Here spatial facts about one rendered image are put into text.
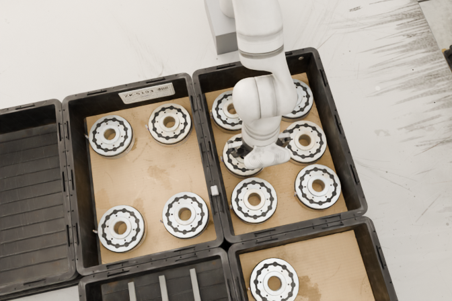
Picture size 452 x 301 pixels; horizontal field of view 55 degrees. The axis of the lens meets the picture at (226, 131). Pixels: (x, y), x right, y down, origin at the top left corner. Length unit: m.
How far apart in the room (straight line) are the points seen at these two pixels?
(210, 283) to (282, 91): 0.49
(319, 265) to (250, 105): 0.45
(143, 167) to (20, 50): 0.60
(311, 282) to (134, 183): 0.45
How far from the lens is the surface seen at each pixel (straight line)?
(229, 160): 1.01
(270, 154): 0.85
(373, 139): 1.24
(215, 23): 1.23
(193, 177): 1.03
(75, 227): 0.97
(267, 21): 0.64
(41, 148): 1.16
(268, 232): 0.91
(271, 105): 0.70
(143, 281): 1.02
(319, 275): 1.01
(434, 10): 2.42
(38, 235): 1.10
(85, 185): 1.05
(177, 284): 1.01
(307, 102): 1.07
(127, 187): 1.06
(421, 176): 1.25
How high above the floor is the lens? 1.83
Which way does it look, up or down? 70 degrees down
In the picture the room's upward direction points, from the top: 5 degrees counter-clockwise
